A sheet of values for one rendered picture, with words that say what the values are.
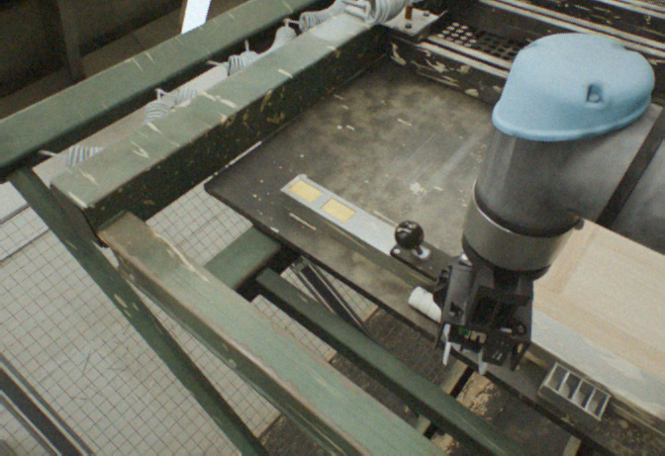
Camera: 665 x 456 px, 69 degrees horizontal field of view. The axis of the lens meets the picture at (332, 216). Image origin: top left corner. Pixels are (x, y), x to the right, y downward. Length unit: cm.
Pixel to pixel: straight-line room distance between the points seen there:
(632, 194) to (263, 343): 47
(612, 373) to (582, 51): 48
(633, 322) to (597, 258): 11
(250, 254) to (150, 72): 71
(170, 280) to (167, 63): 82
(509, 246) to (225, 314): 42
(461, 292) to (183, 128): 59
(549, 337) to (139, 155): 66
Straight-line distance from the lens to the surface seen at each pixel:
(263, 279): 82
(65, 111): 133
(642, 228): 31
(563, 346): 71
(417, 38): 115
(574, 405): 69
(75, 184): 84
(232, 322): 66
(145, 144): 87
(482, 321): 42
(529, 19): 135
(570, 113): 29
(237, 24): 157
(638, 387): 72
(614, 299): 82
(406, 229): 61
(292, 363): 63
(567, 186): 31
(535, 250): 36
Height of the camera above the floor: 166
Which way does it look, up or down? 5 degrees down
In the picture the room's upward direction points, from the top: 40 degrees counter-clockwise
